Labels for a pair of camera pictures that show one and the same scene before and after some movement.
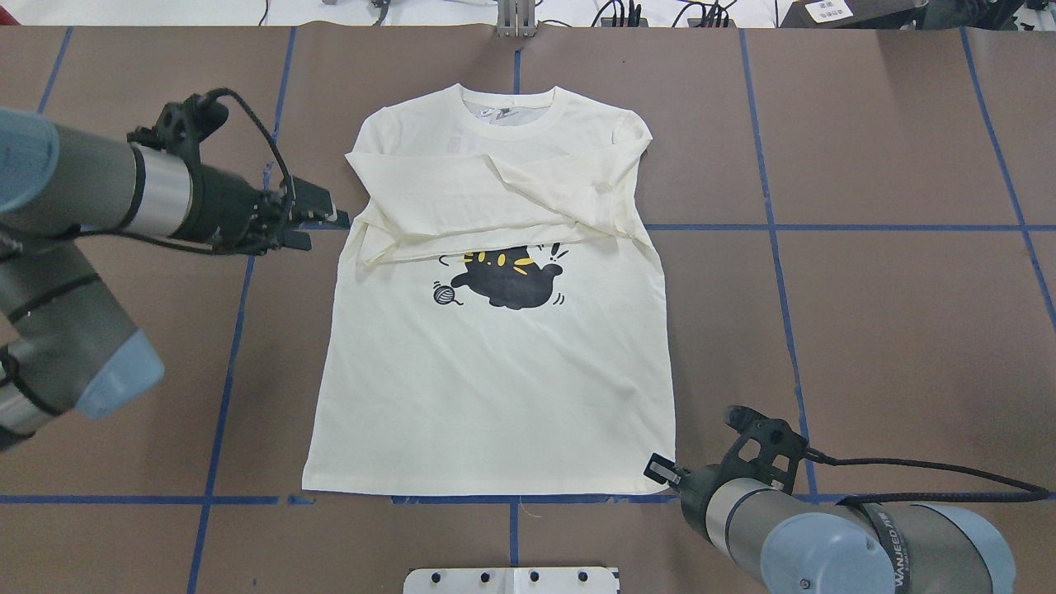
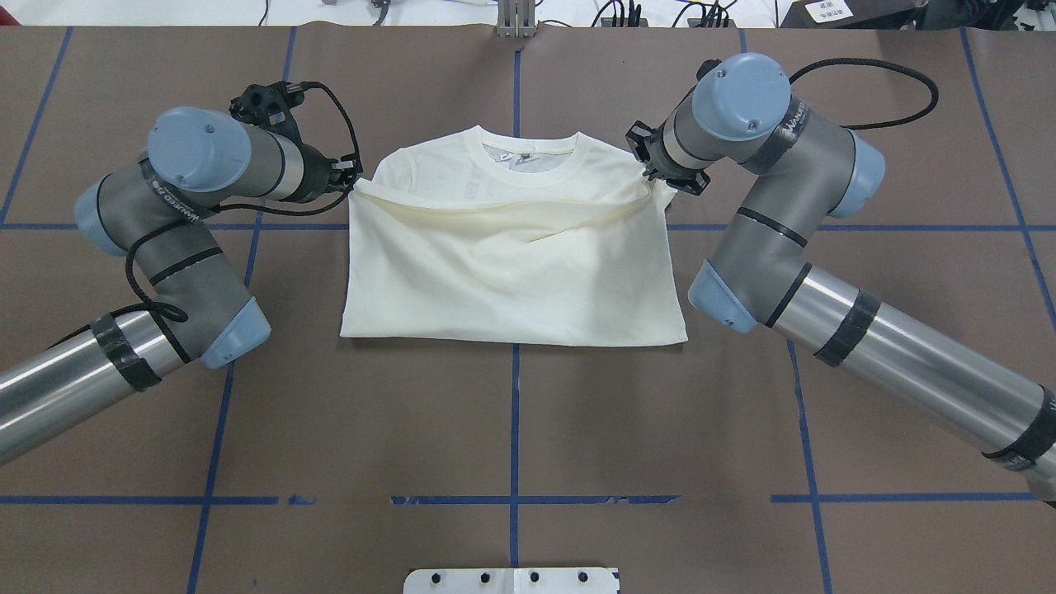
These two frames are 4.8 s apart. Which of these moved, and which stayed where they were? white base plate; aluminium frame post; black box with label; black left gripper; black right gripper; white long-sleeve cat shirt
Moved: black right gripper; black left gripper; white long-sleeve cat shirt
Stayed: white base plate; black box with label; aluminium frame post
